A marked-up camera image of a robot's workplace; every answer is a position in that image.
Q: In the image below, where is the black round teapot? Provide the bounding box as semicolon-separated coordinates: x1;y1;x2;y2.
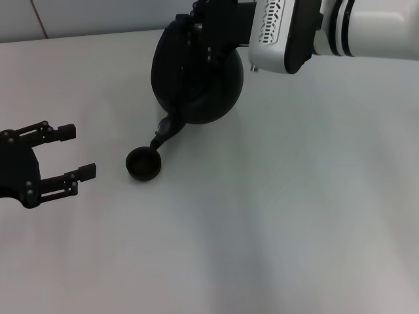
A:
149;13;245;153

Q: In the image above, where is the dark brown teacup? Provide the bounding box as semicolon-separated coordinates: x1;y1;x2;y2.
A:
125;146;162;182

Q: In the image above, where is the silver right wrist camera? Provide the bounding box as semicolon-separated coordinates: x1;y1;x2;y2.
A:
247;0;324;75

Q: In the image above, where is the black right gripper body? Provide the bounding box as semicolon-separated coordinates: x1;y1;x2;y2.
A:
202;0;257;66

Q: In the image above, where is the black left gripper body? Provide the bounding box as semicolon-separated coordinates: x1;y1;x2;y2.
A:
0;130;42;210

